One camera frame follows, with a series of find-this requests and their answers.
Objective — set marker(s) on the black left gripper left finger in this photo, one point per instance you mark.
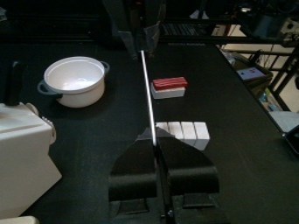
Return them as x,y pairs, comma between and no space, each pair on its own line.
132,172

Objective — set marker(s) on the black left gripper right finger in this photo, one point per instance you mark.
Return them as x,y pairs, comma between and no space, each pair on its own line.
191,172

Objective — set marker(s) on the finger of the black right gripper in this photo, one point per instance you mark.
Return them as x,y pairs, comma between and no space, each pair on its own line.
126,35
152,39

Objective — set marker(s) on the thin white rod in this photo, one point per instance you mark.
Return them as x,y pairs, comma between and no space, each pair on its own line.
148,93

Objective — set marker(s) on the black ribbed panel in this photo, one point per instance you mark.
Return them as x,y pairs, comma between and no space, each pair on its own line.
186,29

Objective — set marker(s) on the white sliced toy block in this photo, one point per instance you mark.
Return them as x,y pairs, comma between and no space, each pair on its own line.
191,133

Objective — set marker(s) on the red and white toy block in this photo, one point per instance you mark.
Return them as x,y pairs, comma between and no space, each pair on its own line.
170,83

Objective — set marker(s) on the cardboard box with sticker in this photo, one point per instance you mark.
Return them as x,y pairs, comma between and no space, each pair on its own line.
251,74

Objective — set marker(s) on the cream toy appliance black lever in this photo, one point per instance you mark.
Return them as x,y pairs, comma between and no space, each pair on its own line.
23,163

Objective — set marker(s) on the grey blue bin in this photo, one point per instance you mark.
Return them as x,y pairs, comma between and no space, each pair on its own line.
269,24

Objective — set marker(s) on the white flat rectangular box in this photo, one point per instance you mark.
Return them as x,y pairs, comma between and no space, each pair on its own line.
15,220

